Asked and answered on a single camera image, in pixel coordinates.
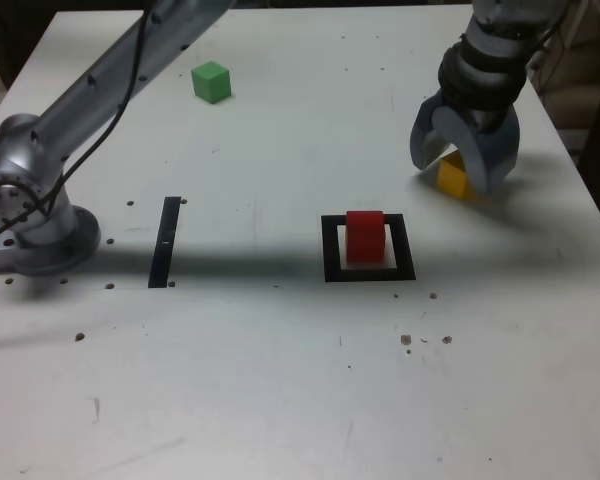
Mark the red cube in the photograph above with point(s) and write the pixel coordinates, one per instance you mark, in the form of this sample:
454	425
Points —
365	240

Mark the yellow cube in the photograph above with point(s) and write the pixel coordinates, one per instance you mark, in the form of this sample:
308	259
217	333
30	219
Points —
450	177

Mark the black tape strip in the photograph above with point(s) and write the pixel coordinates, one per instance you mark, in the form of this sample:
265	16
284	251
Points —
162	260

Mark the green cube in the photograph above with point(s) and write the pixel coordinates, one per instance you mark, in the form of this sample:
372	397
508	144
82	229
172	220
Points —
210	85

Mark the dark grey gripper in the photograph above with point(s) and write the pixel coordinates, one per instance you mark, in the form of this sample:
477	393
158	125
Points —
490	120

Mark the white background frame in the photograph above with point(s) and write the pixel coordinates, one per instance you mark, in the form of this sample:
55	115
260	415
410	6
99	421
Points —
576	25

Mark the black tape square outline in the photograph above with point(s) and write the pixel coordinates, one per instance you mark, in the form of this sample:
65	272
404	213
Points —
330	250

